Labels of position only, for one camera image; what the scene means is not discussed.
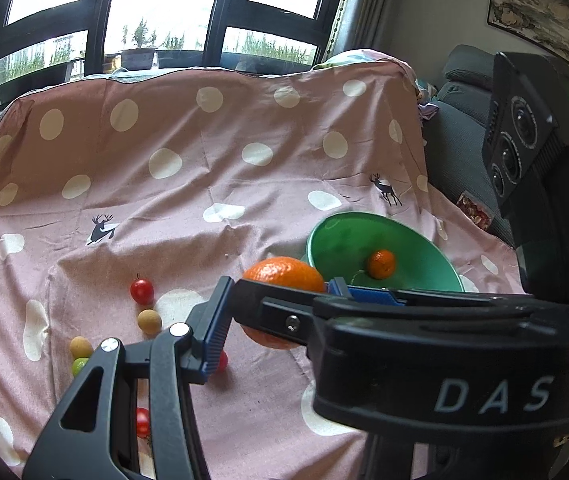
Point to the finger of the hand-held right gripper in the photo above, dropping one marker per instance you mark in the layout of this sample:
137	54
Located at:
364	295
284	312

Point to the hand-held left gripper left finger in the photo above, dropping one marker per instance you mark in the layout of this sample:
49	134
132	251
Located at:
214	355

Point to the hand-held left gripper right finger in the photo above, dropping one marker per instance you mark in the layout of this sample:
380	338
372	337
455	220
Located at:
394	460

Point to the red cherry tomato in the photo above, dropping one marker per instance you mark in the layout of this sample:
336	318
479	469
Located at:
223	360
143	421
142	291

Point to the large orange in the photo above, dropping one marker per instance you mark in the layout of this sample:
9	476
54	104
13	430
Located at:
284	272

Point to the green bowl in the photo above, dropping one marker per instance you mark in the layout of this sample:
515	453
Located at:
344	245

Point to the green jujube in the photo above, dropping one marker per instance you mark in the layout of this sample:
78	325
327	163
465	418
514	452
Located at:
79	366

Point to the small orange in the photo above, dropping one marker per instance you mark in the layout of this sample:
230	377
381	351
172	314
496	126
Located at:
382	264

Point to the tan longan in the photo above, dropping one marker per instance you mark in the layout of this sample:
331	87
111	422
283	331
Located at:
149	321
80	346

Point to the clear snack packet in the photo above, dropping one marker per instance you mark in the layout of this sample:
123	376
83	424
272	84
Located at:
474	210

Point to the pink polka-dot blanket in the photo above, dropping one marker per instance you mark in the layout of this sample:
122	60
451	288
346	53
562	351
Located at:
214	160

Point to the grey sofa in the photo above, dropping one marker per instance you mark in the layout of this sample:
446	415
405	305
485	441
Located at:
464	150

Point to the purple cloth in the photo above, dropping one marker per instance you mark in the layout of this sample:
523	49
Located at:
427	107

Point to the light floral cloth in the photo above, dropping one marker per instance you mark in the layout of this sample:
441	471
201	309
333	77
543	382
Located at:
359	57

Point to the dark planter box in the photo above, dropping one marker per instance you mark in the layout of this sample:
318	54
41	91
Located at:
179	58

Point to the grey curtain with patterned trim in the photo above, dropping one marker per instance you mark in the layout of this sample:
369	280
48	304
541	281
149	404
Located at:
364	5

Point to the dark plant pot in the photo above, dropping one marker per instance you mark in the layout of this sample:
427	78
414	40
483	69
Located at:
138	57

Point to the black-framed window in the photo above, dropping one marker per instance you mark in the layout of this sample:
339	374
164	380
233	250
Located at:
164	0

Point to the framed landscape painting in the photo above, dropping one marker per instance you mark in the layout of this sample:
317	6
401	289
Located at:
534	5

